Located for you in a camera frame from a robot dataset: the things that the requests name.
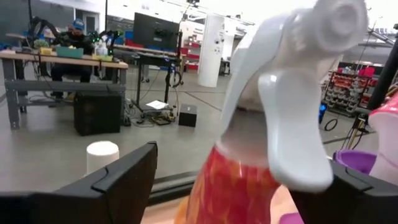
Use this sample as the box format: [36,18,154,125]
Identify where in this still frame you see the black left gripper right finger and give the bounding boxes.
[289,160,398,224]

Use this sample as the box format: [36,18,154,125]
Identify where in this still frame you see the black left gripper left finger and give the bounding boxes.
[0,141,159,224]

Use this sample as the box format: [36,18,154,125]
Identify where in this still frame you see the white bottle with white cap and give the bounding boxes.
[86,140,120,175]

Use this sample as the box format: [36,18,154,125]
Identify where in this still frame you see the purple cloth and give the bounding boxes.
[279,212,305,224]

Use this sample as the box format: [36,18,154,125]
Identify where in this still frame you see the orange spray bottle white trigger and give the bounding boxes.
[174,0,369,224]

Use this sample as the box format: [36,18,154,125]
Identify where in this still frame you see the purple plastic bowl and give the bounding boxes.
[333,149,377,175]

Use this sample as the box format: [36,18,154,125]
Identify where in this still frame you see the large black case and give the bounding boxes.
[73,91,123,137]

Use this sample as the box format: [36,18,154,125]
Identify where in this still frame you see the shelf with red bins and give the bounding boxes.
[322,67,379,118]

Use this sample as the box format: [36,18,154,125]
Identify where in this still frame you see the white paper sheet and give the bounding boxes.
[145,100,169,110]

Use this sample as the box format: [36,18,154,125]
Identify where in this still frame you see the small black box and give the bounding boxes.
[178,103,198,128]

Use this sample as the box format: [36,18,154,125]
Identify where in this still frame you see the black monitor cart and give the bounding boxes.
[130,51,184,118]

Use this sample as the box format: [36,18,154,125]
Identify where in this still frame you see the wooden table grey legs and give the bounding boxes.
[0,49,129,130]

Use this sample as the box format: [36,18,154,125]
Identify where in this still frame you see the teal bin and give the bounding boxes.
[55,45,84,59]

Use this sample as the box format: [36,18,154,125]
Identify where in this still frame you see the person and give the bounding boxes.
[51,17,95,98]

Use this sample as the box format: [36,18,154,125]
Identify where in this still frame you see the small plant yellow pot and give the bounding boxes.
[33,39,53,56]

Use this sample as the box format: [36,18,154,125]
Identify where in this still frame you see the black monitor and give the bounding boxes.
[133,12,182,52]

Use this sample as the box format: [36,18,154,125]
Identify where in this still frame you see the white round pillar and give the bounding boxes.
[197,14,225,88]

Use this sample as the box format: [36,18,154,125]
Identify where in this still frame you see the tangle of floor cables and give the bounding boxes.
[124,107,177,127]

